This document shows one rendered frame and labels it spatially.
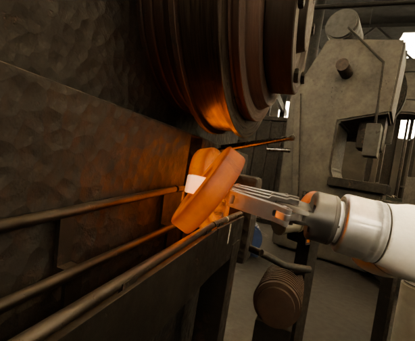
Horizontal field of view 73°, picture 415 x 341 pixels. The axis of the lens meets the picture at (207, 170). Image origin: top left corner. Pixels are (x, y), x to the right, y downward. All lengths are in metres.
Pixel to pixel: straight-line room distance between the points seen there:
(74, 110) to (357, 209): 0.38
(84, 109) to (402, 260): 0.43
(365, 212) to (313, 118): 2.93
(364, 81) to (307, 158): 0.94
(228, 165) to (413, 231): 0.25
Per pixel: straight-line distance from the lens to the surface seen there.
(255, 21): 0.47
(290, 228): 0.89
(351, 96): 3.32
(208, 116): 0.52
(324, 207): 0.43
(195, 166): 0.55
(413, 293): 1.23
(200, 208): 0.38
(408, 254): 0.45
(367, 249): 0.45
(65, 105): 0.33
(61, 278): 0.33
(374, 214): 0.44
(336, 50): 3.53
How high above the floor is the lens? 0.82
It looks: 1 degrees down
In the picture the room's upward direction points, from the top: 9 degrees clockwise
